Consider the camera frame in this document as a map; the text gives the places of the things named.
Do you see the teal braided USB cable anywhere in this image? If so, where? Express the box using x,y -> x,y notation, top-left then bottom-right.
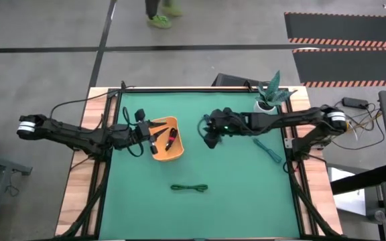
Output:
252,137 -> 283,164

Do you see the black box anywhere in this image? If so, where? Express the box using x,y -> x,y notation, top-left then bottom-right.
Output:
211,72 -> 271,88

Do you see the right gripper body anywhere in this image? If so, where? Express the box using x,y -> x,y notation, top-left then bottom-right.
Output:
201,106 -> 239,150

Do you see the person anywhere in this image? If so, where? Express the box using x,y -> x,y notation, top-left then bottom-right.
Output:
145,0 -> 183,29

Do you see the black power adapter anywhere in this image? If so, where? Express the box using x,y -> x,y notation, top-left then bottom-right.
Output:
342,96 -> 370,109

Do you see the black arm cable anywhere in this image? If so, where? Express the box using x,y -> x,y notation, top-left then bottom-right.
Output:
49,85 -> 135,116

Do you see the floor cable tangle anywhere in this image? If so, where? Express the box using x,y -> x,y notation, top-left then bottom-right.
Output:
332,100 -> 386,151

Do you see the red and black USB cable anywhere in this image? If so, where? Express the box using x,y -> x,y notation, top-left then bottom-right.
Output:
164,127 -> 179,152

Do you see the orange plastic basket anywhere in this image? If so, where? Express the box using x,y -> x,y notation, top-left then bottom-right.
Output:
151,116 -> 185,163

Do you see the potted plant in white pot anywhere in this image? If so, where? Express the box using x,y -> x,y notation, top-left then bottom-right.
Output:
253,70 -> 298,114

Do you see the black beam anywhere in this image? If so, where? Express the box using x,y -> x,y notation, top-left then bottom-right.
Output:
330,163 -> 386,195

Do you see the black aluminium table frame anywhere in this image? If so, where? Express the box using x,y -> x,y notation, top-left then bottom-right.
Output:
58,85 -> 343,241

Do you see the black orange-striped floor mat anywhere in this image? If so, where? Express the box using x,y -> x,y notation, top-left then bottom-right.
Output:
292,48 -> 386,88
283,12 -> 386,48

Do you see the dark green braided USB cable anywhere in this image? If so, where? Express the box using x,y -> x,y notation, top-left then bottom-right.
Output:
170,183 -> 209,193

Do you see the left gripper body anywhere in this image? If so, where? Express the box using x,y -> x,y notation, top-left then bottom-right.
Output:
133,108 -> 159,155

